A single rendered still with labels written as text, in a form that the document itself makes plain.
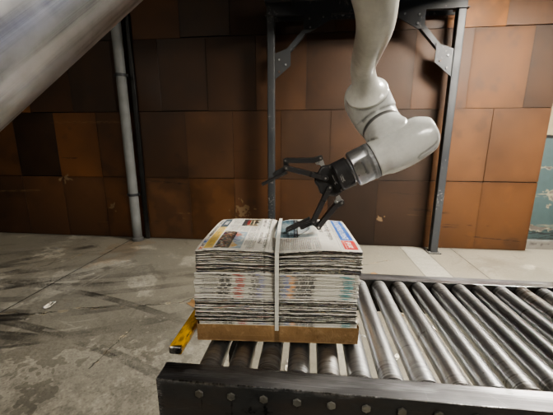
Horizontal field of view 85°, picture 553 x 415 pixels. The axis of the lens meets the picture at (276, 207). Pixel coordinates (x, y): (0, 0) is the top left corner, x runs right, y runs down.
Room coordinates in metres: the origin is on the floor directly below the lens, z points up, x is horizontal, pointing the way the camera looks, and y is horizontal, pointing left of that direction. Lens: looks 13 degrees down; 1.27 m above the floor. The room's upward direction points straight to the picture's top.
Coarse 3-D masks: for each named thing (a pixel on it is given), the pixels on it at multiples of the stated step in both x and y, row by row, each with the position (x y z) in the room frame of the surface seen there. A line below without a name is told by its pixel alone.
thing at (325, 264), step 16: (336, 224) 0.85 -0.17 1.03; (304, 240) 0.70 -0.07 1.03; (320, 240) 0.69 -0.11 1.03; (336, 240) 0.69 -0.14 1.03; (352, 240) 0.69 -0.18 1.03; (304, 256) 0.62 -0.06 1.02; (320, 256) 0.62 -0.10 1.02; (336, 256) 0.62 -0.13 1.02; (352, 256) 0.62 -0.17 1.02; (304, 272) 0.63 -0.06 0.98; (320, 272) 0.63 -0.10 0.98; (336, 272) 0.62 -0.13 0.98; (352, 272) 0.62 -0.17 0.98; (304, 288) 0.62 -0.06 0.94; (320, 288) 0.62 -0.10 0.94; (336, 288) 0.62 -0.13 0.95; (352, 288) 0.62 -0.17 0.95; (304, 304) 0.62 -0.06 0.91; (320, 304) 0.62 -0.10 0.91; (336, 304) 0.61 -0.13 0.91; (352, 304) 0.61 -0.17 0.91; (304, 320) 0.62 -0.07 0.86; (320, 320) 0.62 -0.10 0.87; (336, 320) 0.62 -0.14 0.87; (352, 320) 0.61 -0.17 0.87
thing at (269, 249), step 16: (272, 224) 0.84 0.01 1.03; (288, 224) 0.85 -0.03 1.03; (272, 240) 0.70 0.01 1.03; (288, 240) 0.70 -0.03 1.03; (272, 256) 0.63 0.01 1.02; (288, 256) 0.63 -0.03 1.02; (272, 272) 0.63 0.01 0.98; (288, 272) 0.63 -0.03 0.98; (272, 288) 0.63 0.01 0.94; (288, 288) 0.63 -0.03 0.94; (272, 304) 0.62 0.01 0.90; (288, 304) 0.62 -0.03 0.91; (272, 320) 0.62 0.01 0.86; (288, 320) 0.62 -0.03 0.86
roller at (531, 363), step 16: (464, 288) 0.90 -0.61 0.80; (464, 304) 0.84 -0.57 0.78; (480, 304) 0.80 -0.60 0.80; (480, 320) 0.75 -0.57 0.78; (496, 320) 0.72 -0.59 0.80; (496, 336) 0.68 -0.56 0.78; (512, 336) 0.65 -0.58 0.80; (512, 352) 0.62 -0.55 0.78; (528, 352) 0.60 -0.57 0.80; (528, 368) 0.56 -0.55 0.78; (544, 368) 0.55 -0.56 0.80; (544, 384) 0.52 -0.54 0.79
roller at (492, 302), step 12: (480, 288) 0.90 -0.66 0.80; (480, 300) 0.87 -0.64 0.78; (492, 300) 0.83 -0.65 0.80; (492, 312) 0.80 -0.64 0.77; (504, 312) 0.77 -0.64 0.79; (516, 324) 0.71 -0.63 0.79; (528, 324) 0.70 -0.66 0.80; (528, 336) 0.66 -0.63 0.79; (540, 336) 0.65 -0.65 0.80; (540, 348) 0.62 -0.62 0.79; (552, 348) 0.61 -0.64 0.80; (552, 360) 0.59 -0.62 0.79
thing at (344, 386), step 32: (160, 384) 0.52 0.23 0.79; (192, 384) 0.51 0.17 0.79; (224, 384) 0.51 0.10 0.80; (256, 384) 0.50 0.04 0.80; (288, 384) 0.50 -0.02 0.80; (320, 384) 0.50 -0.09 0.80; (352, 384) 0.50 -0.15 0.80; (384, 384) 0.50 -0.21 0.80; (416, 384) 0.50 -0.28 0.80; (448, 384) 0.50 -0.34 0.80
